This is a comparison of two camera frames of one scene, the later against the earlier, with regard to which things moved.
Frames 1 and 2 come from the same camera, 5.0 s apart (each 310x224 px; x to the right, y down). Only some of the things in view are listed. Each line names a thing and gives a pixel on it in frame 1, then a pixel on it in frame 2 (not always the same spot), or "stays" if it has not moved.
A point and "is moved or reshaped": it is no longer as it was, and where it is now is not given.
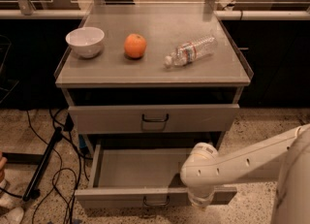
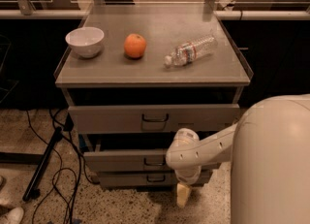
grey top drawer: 154,118 stays
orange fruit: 135,46 stays
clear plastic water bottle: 192,51 stays
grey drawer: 140,176 is moved or reshaped
